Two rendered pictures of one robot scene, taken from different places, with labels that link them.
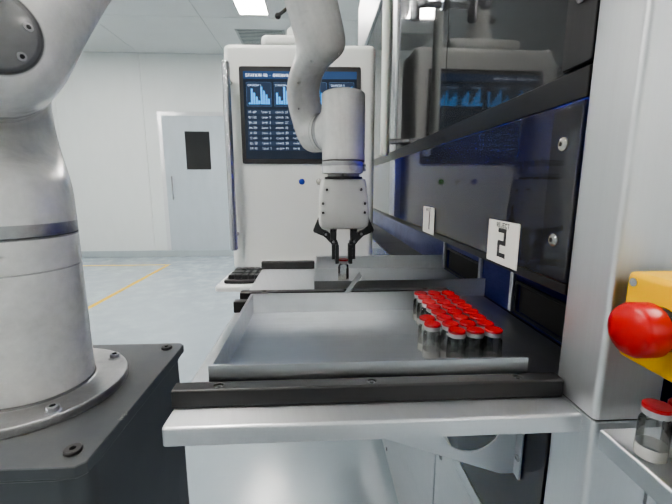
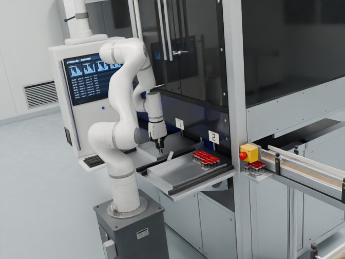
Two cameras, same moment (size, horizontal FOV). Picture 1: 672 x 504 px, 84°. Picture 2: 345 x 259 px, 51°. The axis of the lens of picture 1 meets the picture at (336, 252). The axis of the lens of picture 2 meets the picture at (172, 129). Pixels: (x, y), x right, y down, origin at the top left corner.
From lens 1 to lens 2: 1.46 m
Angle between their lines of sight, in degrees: 28
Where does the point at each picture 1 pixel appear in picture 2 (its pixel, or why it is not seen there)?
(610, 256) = (237, 143)
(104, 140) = not seen: outside the picture
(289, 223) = not seen: hidden behind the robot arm
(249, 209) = (79, 127)
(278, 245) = not seen: hidden behind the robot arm
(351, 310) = (174, 164)
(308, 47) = (147, 87)
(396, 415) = (209, 182)
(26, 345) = (136, 194)
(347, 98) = (157, 97)
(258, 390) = (184, 186)
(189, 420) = (176, 196)
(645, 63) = (236, 114)
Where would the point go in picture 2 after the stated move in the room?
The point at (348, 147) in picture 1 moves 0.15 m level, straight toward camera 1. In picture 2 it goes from (159, 112) to (172, 118)
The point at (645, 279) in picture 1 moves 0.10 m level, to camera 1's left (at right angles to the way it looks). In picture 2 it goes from (242, 147) to (226, 153)
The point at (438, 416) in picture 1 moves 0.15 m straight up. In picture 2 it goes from (215, 179) to (213, 152)
